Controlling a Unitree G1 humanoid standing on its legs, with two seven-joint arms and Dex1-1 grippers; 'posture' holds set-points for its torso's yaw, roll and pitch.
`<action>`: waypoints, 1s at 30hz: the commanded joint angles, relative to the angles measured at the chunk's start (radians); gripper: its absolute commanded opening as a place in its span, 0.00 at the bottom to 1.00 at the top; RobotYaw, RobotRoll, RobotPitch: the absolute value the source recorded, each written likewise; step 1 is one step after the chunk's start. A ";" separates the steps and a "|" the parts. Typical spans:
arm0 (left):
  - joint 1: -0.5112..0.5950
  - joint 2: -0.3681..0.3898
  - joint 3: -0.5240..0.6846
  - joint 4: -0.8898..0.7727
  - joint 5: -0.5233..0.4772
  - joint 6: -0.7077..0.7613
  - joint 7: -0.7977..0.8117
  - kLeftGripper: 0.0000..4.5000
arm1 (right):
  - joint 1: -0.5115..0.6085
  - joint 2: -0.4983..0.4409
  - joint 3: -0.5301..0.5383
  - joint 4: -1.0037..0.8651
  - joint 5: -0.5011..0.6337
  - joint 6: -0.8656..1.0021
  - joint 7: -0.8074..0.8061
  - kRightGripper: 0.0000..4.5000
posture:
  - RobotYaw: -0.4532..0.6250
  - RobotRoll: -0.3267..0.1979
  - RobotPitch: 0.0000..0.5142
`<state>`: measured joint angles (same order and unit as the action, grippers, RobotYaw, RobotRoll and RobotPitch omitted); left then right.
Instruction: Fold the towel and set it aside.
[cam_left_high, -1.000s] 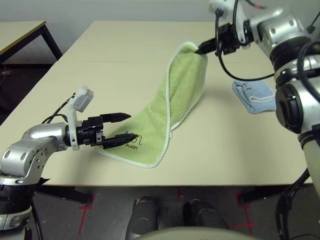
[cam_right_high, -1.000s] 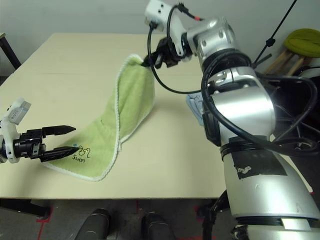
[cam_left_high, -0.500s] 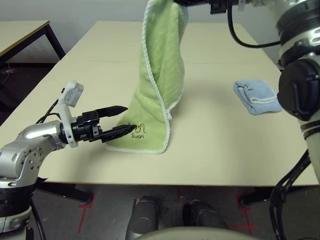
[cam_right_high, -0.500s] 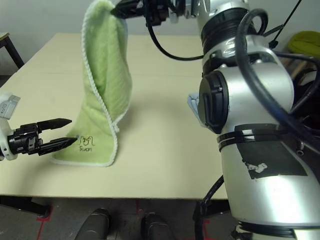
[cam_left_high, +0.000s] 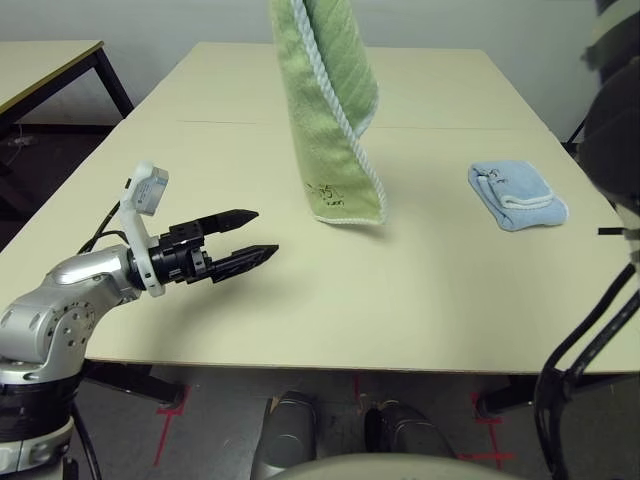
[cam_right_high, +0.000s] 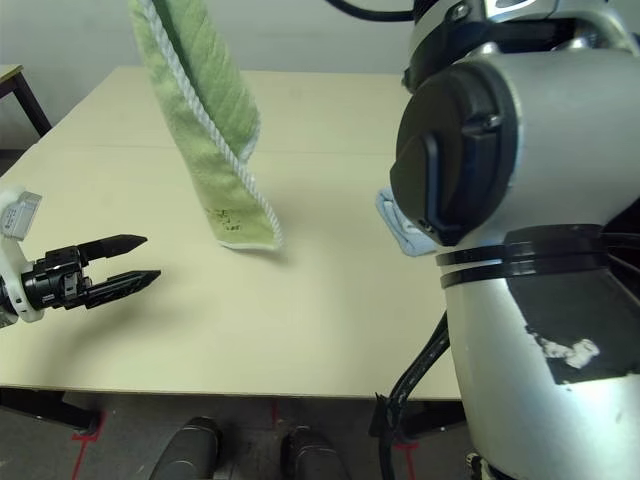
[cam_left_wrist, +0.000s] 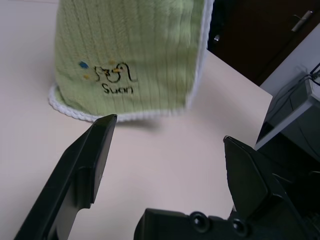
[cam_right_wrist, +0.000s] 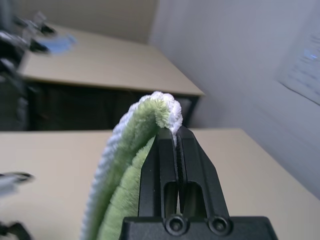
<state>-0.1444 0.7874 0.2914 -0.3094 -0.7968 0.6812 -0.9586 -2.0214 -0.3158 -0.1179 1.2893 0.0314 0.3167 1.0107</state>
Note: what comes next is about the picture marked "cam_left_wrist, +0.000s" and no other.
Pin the green towel with white trim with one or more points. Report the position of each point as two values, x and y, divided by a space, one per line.
125 50

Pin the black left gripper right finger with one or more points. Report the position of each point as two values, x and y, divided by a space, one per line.
247 180

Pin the grey white robot torso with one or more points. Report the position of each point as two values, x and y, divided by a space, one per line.
295 105

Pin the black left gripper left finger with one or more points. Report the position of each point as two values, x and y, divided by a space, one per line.
75 162

